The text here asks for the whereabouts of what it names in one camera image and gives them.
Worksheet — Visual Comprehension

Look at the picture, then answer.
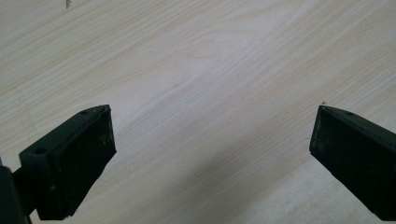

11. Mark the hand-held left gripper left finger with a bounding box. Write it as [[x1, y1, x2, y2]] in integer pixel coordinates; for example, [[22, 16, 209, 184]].
[[11, 104, 118, 221]]

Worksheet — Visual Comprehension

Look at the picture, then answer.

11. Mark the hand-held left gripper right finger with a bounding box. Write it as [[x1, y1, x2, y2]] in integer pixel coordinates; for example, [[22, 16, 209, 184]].
[[308, 105, 396, 222]]

